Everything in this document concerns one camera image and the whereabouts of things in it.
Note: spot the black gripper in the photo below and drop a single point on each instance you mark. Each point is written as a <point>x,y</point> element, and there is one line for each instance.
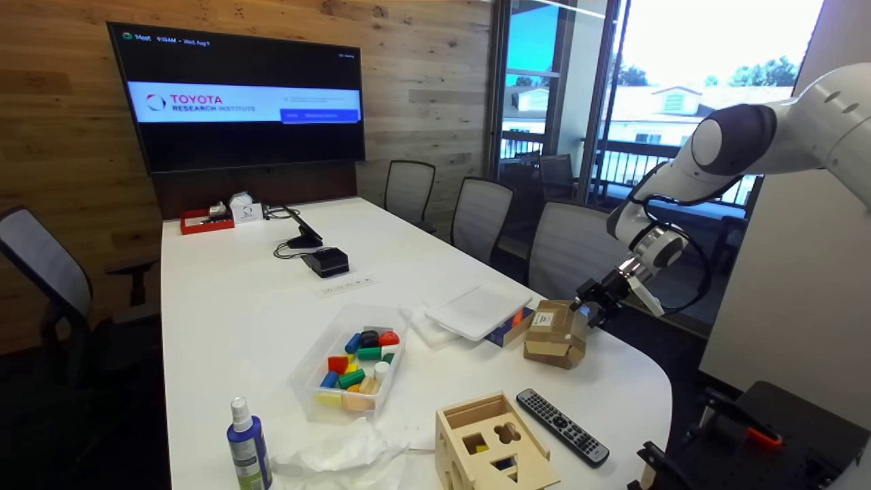
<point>613,290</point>

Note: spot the brown cardboard box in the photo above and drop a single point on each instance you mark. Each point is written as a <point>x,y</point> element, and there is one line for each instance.
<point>552,334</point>

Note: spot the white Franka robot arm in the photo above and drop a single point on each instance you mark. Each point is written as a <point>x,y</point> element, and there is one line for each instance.
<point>816,117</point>

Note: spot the colourful flat box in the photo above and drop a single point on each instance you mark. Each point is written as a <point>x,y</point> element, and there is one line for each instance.
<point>513,328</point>

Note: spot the wooden shape sorter box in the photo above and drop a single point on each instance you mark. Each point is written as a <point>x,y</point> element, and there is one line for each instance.
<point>494,449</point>

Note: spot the small black box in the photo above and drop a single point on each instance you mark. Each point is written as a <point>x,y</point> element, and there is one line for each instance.
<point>324,261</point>

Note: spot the black remote control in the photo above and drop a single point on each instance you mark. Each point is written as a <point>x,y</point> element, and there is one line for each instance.
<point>560,425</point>

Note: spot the black balcony railing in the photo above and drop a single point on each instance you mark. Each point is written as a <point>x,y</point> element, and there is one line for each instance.
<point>627,163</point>

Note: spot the red toy block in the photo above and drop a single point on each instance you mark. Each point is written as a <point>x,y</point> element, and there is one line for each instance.
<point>386,339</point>
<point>337,366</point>

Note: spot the white toy cylinder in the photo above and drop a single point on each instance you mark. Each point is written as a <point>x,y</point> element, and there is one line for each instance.
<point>381,370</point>

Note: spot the green toy block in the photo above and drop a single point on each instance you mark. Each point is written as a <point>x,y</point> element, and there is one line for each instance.
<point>352,377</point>
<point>367,351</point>

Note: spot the blue toy block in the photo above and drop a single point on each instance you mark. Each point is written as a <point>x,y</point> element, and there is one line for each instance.
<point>352,344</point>
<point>326,378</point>

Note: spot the clear plastic container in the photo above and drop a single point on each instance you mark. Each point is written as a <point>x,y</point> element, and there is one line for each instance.
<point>349,368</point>

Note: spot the tan wooden toy block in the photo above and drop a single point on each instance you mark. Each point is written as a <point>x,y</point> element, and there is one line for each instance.
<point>356,402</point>

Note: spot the black robot mounting stand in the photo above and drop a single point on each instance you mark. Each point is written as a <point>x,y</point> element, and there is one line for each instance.
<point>798,444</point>

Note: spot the white crumpled cloth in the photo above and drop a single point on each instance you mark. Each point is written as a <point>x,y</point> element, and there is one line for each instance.
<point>353,457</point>

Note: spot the blue spray bottle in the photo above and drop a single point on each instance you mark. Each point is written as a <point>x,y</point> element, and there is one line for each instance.
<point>247,449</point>

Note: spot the red tray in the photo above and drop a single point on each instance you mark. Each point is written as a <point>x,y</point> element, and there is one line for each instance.
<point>205,221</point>

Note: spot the wall mounted tv screen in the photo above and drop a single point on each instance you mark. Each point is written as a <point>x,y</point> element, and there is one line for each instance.
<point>234,95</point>

